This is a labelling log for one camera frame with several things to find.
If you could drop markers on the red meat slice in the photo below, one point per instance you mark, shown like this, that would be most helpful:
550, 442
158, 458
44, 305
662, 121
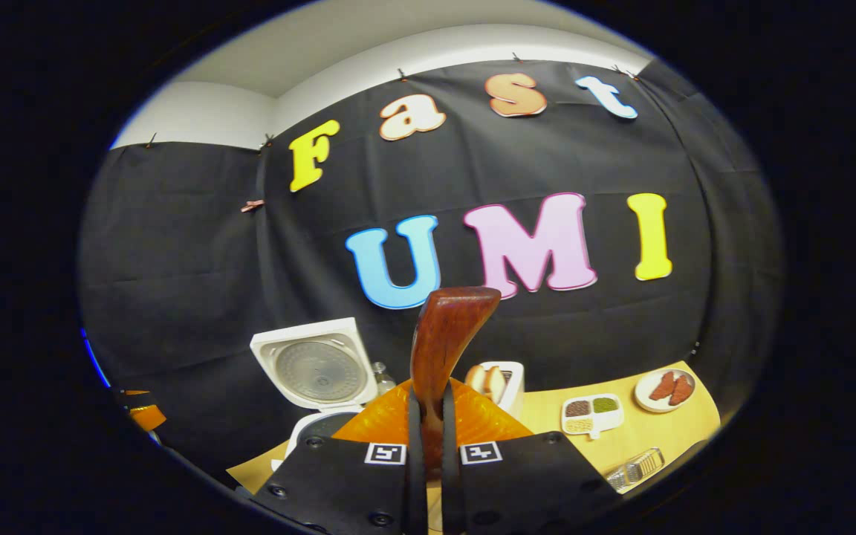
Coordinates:
662, 386
681, 390

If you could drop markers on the white toaster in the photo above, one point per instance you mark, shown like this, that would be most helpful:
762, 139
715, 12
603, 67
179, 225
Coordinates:
515, 386

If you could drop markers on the white divided bean dish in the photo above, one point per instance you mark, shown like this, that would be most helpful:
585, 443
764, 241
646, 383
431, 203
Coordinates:
591, 427

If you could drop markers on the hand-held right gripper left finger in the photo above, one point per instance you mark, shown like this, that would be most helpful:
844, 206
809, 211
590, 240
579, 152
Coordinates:
414, 475

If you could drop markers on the brown wooden spoon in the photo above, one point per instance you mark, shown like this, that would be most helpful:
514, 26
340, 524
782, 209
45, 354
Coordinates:
446, 334

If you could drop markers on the toasted bread slice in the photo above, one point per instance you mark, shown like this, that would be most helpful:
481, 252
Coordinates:
496, 383
477, 379

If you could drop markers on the red cloth clip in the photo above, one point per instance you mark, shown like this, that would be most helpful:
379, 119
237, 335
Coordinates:
253, 206

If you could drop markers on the white rice cooker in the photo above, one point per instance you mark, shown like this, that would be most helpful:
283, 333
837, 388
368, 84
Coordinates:
316, 371

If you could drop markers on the small glass seasoning bottle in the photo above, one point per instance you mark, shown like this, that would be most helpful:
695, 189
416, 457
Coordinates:
382, 379

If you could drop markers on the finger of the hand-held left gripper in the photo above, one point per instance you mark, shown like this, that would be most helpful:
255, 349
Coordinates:
134, 397
147, 417

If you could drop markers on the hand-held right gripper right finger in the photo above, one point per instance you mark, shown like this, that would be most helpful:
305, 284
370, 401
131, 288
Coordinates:
450, 475

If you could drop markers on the black backdrop cloth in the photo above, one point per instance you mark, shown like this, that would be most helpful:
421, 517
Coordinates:
190, 282

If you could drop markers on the round white plate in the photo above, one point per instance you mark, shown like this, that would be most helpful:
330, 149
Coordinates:
642, 397

